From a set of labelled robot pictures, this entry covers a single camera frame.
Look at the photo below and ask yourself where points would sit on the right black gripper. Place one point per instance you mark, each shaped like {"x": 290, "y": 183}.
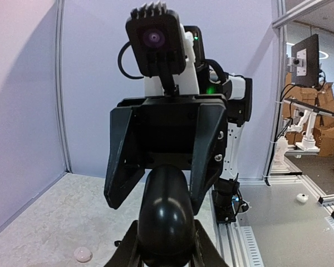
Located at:
{"x": 182, "y": 131}

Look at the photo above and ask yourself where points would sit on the white plastic bottle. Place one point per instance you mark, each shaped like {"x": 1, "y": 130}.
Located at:
{"x": 281, "y": 149}

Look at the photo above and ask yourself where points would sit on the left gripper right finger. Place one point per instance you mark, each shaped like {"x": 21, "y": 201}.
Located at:
{"x": 205, "y": 253}

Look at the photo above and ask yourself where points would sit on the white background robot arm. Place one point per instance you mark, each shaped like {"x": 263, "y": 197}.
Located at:
{"x": 305, "y": 126}

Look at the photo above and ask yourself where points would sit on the black monitor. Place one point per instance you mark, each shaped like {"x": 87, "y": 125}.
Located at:
{"x": 305, "y": 62}

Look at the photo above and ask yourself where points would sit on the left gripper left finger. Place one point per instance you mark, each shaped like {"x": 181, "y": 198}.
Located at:
{"x": 127, "y": 253}

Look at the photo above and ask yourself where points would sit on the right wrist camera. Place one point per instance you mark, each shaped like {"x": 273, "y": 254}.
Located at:
{"x": 163, "y": 50}

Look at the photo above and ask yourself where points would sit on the cardboard boxes pile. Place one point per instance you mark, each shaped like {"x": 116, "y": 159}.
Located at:
{"x": 323, "y": 128}

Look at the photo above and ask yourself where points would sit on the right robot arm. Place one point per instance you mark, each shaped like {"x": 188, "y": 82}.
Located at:
{"x": 212, "y": 80}

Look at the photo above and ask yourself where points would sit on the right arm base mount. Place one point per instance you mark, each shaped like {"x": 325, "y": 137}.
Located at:
{"x": 228, "y": 201}

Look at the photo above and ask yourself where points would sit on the white round charging case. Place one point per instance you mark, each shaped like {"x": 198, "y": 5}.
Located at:
{"x": 82, "y": 254}

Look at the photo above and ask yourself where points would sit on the small white round object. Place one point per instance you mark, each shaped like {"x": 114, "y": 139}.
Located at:
{"x": 302, "y": 198}

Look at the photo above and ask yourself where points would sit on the black oval charging case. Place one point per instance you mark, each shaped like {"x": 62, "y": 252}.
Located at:
{"x": 166, "y": 229}

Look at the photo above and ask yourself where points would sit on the aluminium front rail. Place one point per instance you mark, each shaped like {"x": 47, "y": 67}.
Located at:
{"x": 235, "y": 243}

